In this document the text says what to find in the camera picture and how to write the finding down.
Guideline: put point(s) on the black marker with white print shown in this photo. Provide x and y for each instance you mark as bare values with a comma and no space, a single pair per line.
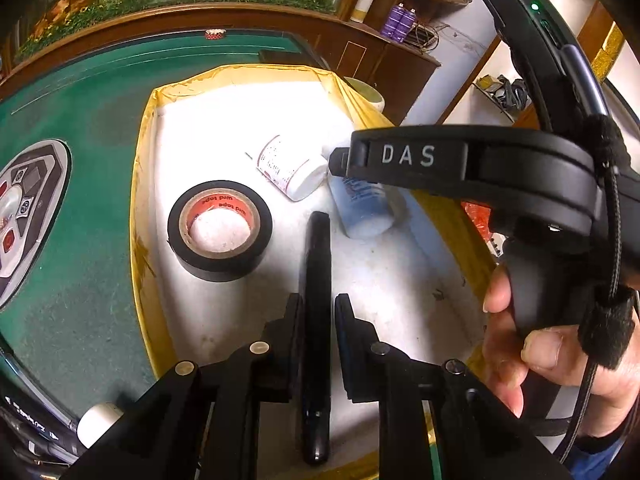
35,412

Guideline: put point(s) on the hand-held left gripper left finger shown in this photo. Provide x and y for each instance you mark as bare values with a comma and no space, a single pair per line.
295,312

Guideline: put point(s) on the yellow tray with white lining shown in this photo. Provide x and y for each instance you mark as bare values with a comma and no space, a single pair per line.
400,285

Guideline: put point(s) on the green mahjong table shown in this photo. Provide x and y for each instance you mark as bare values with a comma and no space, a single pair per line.
75,110

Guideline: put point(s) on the black pen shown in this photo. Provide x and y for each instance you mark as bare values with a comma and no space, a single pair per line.
317,260

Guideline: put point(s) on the black marker with white ends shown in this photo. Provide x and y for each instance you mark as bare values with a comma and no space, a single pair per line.
100,422

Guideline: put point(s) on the purple spray can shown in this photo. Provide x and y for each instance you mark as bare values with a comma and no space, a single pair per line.
409,27
392,22

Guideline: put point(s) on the grey table control panel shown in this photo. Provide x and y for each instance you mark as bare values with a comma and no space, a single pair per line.
30,220

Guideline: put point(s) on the white pill bottle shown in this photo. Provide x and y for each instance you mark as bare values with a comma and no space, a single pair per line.
300,175

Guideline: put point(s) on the blue label plastic bottle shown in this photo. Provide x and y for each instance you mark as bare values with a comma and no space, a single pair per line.
365,210

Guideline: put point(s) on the small red patterned roll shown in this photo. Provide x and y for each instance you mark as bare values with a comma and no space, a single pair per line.
214,35

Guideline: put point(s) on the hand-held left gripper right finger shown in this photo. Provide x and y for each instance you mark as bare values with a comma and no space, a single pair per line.
343,320

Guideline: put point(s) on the low wooden cabinet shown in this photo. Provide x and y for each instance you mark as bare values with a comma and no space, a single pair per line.
390,75

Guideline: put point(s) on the red packet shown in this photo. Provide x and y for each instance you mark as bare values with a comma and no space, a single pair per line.
475,217

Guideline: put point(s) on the black electrical tape roll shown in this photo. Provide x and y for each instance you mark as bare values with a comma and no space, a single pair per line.
220,267

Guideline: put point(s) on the person's right hand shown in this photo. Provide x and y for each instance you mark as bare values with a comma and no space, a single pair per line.
542,351

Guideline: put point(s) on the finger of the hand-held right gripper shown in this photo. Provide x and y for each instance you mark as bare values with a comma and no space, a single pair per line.
339,162

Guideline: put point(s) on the white cup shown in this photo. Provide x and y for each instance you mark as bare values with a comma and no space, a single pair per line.
367,95

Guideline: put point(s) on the dark clutter pile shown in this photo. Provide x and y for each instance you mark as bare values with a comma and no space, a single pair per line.
505,92

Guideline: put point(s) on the wooden shelf unit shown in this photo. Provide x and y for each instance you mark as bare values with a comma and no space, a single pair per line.
480,70

